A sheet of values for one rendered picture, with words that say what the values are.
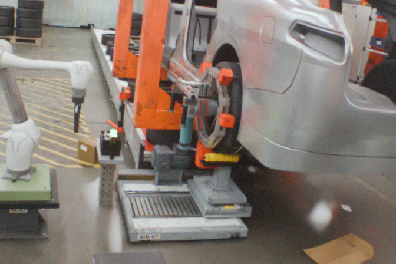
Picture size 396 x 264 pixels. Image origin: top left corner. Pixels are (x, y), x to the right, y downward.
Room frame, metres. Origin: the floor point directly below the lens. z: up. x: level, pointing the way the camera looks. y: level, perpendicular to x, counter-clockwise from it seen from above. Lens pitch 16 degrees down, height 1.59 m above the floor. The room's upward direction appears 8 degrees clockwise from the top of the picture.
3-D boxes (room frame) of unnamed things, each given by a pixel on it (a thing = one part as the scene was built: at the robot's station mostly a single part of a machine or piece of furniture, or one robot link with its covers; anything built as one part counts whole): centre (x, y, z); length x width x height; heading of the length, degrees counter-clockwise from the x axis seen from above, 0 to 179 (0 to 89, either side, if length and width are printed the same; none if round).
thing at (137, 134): (4.51, 0.80, 0.28); 2.47 x 0.09 x 0.22; 18
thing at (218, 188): (3.00, -0.24, 0.32); 0.40 x 0.30 x 0.28; 18
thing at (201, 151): (2.96, -0.12, 0.48); 0.16 x 0.12 x 0.17; 108
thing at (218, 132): (2.95, -0.08, 0.85); 0.54 x 0.07 x 0.54; 18
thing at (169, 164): (3.21, 0.11, 0.26); 0.42 x 0.18 x 0.35; 108
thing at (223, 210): (3.00, -0.24, 0.13); 0.50 x 0.36 x 0.10; 18
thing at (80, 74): (2.43, 0.73, 1.07); 0.13 x 0.11 x 0.16; 7
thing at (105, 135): (2.84, 0.60, 0.51); 0.20 x 0.14 x 0.13; 17
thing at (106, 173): (2.90, 0.62, 0.21); 0.10 x 0.10 x 0.42; 18
